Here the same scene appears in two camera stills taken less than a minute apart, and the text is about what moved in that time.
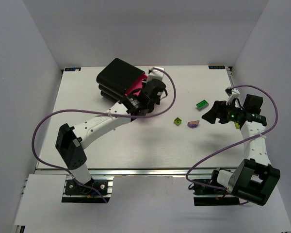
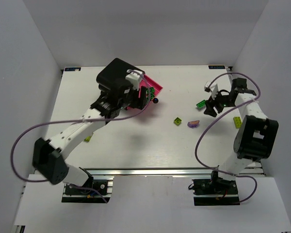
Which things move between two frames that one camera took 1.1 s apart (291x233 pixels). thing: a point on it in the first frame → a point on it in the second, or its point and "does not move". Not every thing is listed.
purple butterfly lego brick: [193, 124] does not move
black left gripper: [146, 97] → [140, 97]
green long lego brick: [202, 104] does not move
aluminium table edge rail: [131, 172] does not move
